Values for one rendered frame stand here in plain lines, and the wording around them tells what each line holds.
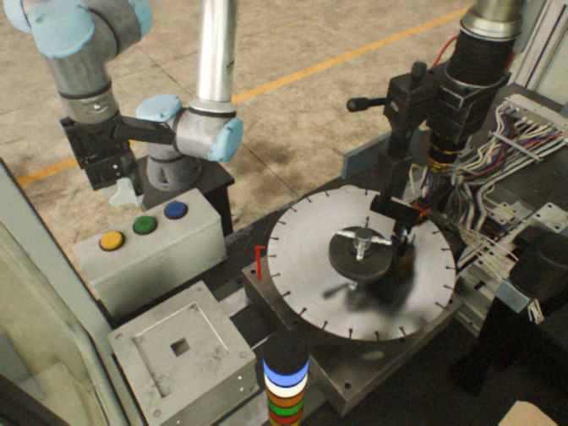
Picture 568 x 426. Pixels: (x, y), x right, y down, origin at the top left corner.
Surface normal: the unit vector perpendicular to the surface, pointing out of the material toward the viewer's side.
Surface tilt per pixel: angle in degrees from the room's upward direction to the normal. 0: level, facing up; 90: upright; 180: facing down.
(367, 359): 0
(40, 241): 90
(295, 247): 0
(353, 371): 0
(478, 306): 90
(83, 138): 90
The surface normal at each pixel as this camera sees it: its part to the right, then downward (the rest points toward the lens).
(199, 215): 0.00, -0.67
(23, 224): 0.60, 0.60
